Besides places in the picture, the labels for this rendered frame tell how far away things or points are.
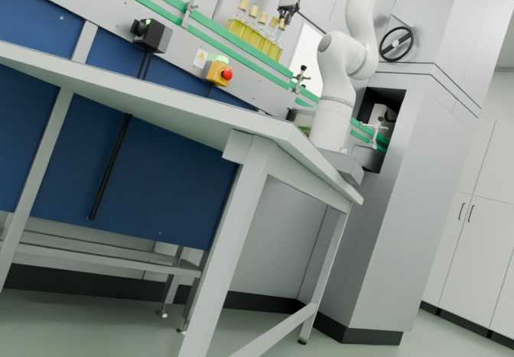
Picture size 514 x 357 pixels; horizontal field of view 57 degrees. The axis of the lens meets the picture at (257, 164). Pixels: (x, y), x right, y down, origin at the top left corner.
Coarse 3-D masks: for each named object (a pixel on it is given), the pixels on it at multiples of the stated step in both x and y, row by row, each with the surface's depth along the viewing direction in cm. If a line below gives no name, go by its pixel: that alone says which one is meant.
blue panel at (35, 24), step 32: (0, 0) 125; (32, 0) 130; (0, 32) 126; (32, 32) 131; (64, 32) 137; (96, 32) 143; (96, 64) 144; (128, 64) 151; (160, 64) 158; (224, 96) 178
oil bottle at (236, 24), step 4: (232, 16) 192; (236, 16) 190; (240, 16) 190; (232, 20) 191; (236, 20) 189; (240, 20) 190; (244, 20) 192; (228, 24) 192; (232, 24) 190; (236, 24) 189; (240, 24) 190; (244, 24) 192; (228, 28) 191; (232, 28) 189; (236, 28) 190; (240, 28) 191; (244, 28) 192; (232, 32) 189; (236, 32) 190; (240, 32) 191; (240, 36) 192
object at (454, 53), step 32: (416, 0) 274; (448, 0) 259; (480, 0) 276; (512, 0) 303; (416, 32) 268; (448, 32) 259; (480, 32) 283; (384, 64) 277; (416, 64) 262; (448, 64) 265; (480, 64) 290; (384, 96) 290; (448, 96) 271; (480, 96) 298
